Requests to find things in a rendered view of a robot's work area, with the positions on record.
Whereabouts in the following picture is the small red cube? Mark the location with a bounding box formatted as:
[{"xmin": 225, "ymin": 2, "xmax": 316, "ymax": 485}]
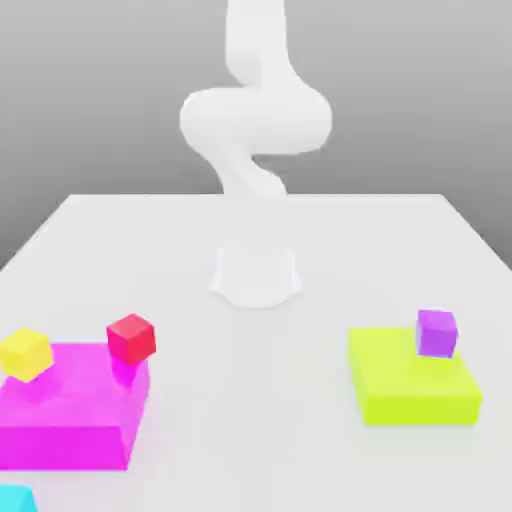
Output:
[{"xmin": 105, "ymin": 313, "xmax": 158, "ymax": 366}]

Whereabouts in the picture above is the small purple cube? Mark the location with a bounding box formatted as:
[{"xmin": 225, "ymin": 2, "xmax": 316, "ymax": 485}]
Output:
[{"xmin": 415, "ymin": 308, "xmax": 459, "ymax": 360}]

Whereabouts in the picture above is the small yellow cube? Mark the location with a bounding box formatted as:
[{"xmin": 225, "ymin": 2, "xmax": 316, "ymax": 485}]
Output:
[{"xmin": 0, "ymin": 327, "xmax": 54, "ymax": 384}]

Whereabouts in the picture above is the small cyan cube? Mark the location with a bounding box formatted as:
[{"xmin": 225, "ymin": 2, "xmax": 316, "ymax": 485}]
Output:
[{"xmin": 0, "ymin": 483, "xmax": 39, "ymax": 512}]

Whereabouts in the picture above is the large lime box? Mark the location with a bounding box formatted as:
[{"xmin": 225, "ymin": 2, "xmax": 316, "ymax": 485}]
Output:
[{"xmin": 346, "ymin": 327, "xmax": 484, "ymax": 426}]

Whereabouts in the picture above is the large magenta box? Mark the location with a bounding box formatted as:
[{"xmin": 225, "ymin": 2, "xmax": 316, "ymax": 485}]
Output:
[{"xmin": 0, "ymin": 341, "xmax": 151, "ymax": 472}]

